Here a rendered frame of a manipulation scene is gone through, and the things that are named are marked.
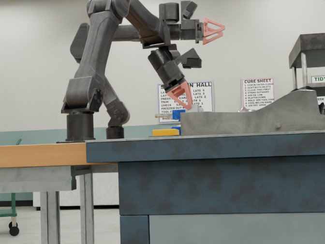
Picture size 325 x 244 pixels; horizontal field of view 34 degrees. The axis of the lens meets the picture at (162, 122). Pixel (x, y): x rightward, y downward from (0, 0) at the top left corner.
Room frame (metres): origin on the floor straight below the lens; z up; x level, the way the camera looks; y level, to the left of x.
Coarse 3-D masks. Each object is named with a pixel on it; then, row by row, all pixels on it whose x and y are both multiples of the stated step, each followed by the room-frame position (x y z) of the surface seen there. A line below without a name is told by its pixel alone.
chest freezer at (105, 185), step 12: (96, 180) 8.09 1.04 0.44; (108, 180) 8.06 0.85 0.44; (36, 192) 8.22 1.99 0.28; (60, 192) 8.16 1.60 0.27; (72, 192) 8.14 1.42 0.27; (96, 192) 8.09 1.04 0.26; (108, 192) 8.06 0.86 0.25; (36, 204) 8.22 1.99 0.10; (60, 204) 8.16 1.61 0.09; (72, 204) 8.14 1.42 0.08; (96, 204) 8.09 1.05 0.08; (108, 204) 8.06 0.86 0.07
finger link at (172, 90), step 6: (180, 84) 1.52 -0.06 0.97; (186, 84) 1.52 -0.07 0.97; (168, 90) 1.53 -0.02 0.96; (174, 90) 1.53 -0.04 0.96; (180, 90) 1.53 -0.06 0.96; (186, 90) 1.52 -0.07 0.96; (174, 96) 1.53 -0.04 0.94; (186, 96) 1.53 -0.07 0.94; (180, 102) 1.54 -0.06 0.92; (186, 108) 1.54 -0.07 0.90
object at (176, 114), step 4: (196, 104) 1.54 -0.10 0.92; (192, 108) 1.54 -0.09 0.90; (196, 108) 1.54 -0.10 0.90; (172, 112) 1.55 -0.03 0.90; (176, 112) 1.55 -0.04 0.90; (180, 112) 1.55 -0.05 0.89; (156, 116) 1.58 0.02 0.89; (160, 116) 1.58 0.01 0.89; (164, 116) 1.57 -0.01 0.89; (168, 116) 1.57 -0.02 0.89; (172, 116) 1.55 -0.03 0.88; (176, 116) 1.55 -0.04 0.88
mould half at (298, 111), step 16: (288, 96) 1.43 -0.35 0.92; (304, 96) 1.43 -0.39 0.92; (192, 112) 1.48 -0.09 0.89; (208, 112) 1.47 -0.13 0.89; (224, 112) 1.46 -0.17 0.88; (240, 112) 1.46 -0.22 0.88; (256, 112) 1.45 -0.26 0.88; (272, 112) 1.44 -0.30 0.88; (288, 112) 1.43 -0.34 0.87; (304, 112) 1.43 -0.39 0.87; (192, 128) 1.48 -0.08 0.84; (208, 128) 1.47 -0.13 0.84; (224, 128) 1.47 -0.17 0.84; (240, 128) 1.46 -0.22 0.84; (256, 128) 1.45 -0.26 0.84; (272, 128) 1.44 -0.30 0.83; (288, 128) 1.43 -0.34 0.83; (304, 128) 1.43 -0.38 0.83; (320, 128) 1.42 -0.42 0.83
